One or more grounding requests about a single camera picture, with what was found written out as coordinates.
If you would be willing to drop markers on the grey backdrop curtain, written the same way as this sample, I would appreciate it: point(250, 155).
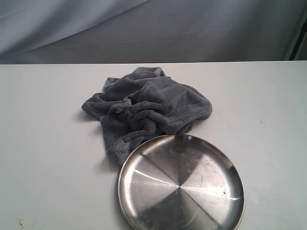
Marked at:
point(147, 31)

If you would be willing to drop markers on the round stainless steel plate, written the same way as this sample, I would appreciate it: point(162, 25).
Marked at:
point(180, 182)

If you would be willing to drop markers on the grey fleece cloth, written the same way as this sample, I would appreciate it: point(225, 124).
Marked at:
point(143, 105)

